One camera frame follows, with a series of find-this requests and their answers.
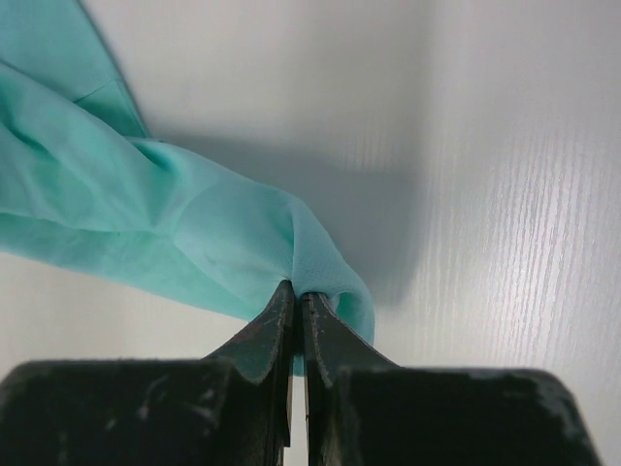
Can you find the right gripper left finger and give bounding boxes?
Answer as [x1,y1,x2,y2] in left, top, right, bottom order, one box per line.
[1,281,295,465]

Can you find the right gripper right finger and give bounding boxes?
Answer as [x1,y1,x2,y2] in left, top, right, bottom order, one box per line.
[300,293,600,465]

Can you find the teal t shirt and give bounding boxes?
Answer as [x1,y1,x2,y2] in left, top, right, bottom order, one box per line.
[0,0,377,379]

